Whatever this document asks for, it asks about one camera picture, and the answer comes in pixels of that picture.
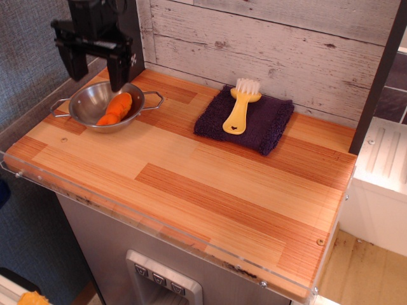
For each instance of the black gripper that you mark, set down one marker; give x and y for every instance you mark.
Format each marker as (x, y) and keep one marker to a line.
(93, 30)

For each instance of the yellow scrub brush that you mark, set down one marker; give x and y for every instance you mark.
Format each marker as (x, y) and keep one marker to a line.
(245, 92)

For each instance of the purple folded cloth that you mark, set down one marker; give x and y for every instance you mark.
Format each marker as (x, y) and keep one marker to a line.
(265, 122)

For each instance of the grey toy fridge cabinet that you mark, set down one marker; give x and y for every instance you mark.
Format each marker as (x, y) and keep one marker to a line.
(131, 266)

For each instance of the orange object bottom left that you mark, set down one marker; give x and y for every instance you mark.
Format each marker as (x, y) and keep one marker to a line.
(32, 298)

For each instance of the white toy sink unit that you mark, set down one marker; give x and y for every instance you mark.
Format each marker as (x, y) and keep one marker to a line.
(374, 208)

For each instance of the clear acrylic edge guard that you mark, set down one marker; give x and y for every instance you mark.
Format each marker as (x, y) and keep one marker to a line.
(269, 220)

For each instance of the steel bowl with handles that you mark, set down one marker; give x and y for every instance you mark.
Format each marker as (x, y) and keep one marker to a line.
(90, 103)

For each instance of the dark left post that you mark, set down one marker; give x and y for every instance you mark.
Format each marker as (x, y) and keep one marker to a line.
(128, 23)

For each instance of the dark post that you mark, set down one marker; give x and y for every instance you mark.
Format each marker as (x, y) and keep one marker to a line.
(384, 67)
(128, 23)

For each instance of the dark right post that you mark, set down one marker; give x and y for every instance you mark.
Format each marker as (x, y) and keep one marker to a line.
(384, 67)

